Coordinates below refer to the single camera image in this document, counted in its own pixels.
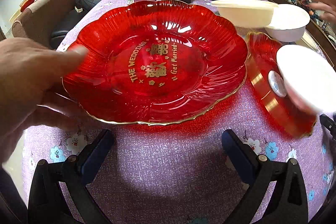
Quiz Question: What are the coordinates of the small red gold-rimmed plate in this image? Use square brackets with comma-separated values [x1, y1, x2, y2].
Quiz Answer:
[245, 32, 316, 138]

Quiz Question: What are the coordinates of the large red wedding plate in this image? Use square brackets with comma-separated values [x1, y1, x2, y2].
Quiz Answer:
[62, 0, 248, 125]

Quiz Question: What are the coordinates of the person's right hand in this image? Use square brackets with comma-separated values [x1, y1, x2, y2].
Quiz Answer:
[309, 0, 336, 23]

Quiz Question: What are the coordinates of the white plastic bowl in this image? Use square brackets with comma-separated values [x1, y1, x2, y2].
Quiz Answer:
[265, 4, 310, 43]

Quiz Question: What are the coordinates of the purple floral tablecloth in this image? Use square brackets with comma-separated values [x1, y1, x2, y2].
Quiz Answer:
[23, 0, 335, 223]

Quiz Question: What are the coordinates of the brown armchair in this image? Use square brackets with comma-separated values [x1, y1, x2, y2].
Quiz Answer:
[11, 0, 75, 48]

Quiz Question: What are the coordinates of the small white bowl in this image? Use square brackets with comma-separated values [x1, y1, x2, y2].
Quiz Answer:
[276, 44, 335, 115]

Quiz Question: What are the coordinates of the person's left hand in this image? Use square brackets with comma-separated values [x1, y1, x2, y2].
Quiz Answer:
[1, 38, 88, 162]

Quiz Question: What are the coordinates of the cream ribbed plastic bowl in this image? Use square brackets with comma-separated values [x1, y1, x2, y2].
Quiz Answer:
[211, 0, 278, 28]

